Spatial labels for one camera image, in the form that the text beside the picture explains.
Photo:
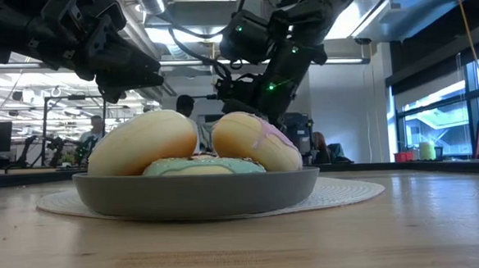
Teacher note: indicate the pale green cup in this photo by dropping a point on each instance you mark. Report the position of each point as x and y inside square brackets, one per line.
[427, 150]

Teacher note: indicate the black equipment box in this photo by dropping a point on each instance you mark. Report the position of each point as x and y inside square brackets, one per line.
[299, 131]

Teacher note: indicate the silver ceiling duct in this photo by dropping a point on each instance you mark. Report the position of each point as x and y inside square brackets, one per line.
[151, 1]

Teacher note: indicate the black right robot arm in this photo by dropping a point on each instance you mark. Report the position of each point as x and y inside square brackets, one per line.
[331, 2]

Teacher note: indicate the red container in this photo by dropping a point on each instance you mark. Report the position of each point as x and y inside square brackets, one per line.
[403, 157]

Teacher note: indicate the person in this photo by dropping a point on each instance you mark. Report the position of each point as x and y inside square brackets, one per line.
[185, 106]
[320, 146]
[96, 125]

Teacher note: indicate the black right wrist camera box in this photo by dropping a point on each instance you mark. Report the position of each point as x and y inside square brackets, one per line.
[246, 37]

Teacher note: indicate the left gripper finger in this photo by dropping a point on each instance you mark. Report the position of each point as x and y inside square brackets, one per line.
[130, 84]
[124, 58]

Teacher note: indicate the dark grey round plate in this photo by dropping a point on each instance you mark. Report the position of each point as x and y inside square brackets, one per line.
[193, 194]

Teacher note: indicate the large white iced donut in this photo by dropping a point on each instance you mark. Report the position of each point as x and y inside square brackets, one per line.
[141, 143]

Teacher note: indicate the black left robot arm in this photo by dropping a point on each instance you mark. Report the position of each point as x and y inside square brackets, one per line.
[0, 27]

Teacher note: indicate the large green iced donut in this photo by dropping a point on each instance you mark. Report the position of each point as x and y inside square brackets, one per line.
[200, 165]

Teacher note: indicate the round white woven placemat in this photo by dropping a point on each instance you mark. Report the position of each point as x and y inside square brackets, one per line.
[349, 192]

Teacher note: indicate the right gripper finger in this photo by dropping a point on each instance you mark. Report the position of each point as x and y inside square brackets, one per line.
[242, 105]

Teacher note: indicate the large pink iced donut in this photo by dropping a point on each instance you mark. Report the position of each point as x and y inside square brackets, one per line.
[248, 141]

